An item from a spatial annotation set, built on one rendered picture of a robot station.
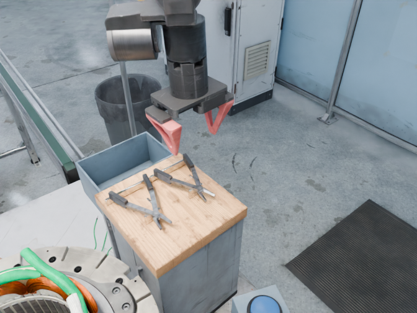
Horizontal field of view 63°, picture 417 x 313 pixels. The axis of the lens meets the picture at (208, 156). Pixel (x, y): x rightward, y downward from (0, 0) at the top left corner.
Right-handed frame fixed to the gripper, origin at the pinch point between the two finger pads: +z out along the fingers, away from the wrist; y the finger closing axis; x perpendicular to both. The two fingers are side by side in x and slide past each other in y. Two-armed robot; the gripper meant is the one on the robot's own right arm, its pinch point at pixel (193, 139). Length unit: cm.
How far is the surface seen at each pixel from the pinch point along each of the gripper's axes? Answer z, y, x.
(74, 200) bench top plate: 37, 14, -42
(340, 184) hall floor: 120, -133, -31
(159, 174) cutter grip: 7.2, 5.3, -4.0
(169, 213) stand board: 10.0, 8.2, 2.5
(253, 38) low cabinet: 58, -155, -130
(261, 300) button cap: 12.7, 6.9, 22.5
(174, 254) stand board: 10.1, 12.4, 9.6
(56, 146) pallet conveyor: 38, 8, -73
